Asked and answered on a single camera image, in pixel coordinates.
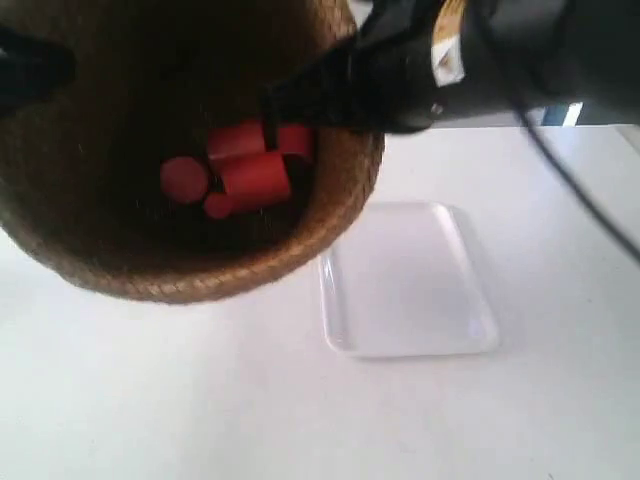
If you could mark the red cylinder centre large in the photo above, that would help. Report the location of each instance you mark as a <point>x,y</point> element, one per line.
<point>256,181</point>

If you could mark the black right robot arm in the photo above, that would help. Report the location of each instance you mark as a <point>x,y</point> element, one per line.
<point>540,53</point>

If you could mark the white rectangular plastic tray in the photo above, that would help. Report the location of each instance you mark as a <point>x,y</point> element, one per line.
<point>400,283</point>

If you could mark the brown woven straw basket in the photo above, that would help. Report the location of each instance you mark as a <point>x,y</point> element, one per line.
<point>80,172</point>

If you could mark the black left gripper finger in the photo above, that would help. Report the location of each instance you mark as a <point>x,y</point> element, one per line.
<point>32,69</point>

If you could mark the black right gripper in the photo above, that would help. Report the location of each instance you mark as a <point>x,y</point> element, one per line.
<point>411,64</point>

